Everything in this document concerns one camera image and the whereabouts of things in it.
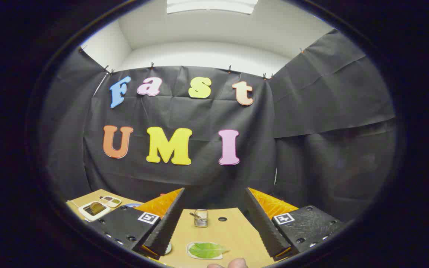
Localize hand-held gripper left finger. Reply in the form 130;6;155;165
87;187;186;260

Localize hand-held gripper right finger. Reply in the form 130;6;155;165
244;187;346;261

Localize green lettuce leaf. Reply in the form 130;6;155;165
187;242;231;260

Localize white divided condiment tray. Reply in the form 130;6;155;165
99;196;122;208

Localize white toaster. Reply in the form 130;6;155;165
78;201;111;222

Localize ceiling light panel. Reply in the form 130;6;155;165
167;0;258;15

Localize metal wire cutlery holder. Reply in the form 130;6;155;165
194;209;209;228

